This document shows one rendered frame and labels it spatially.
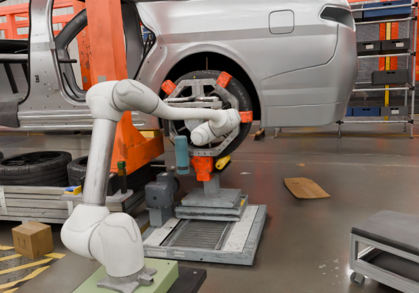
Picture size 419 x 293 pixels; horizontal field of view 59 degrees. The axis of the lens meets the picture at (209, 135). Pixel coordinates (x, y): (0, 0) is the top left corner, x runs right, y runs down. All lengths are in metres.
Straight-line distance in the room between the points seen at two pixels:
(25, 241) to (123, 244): 1.46
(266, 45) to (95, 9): 1.14
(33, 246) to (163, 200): 0.91
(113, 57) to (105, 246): 1.30
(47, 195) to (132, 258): 1.60
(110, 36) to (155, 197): 1.11
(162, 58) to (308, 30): 1.07
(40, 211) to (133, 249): 1.69
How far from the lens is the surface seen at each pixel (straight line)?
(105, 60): 2.49
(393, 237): 2.06
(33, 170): 3.33
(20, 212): 3.26
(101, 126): 1.68
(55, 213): 3.06
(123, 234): 1.51
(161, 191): 2.65
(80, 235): 1.65
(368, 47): 6.08
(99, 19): 2.51
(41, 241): 2.88
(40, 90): 3.48
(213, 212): 2.79
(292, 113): 2.69
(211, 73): 2.64
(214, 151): 2.62
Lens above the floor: 1.19
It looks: 10 degrees down
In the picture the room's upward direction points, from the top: 3 degrees counter-clockwise
